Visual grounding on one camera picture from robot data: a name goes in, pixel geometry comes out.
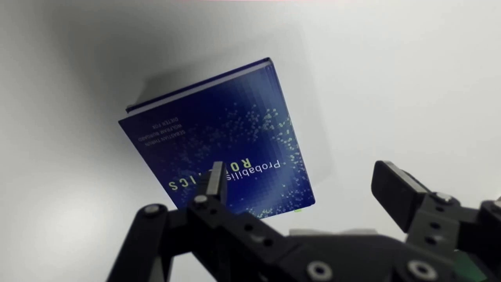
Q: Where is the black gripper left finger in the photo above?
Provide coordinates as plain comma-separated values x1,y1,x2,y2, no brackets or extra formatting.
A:
190,160,229,207

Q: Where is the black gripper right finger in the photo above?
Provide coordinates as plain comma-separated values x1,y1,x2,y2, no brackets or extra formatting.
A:
372,160,433,234

